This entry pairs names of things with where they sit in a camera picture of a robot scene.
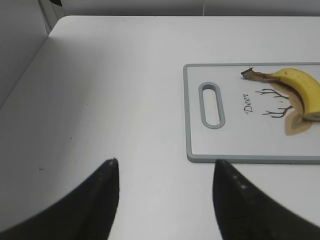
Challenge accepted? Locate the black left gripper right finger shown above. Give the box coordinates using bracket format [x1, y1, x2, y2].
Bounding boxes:
[212, 159, 320, 240]

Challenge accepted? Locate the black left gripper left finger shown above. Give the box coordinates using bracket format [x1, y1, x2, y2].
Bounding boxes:
[0, 158, 119, 240]

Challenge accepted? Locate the white cutting board grey rim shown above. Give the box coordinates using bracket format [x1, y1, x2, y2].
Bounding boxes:
[183, 62, 320, 165]

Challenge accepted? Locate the yellow banana with stem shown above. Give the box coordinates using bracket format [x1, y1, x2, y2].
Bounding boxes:
[241, 67, 320, 121]

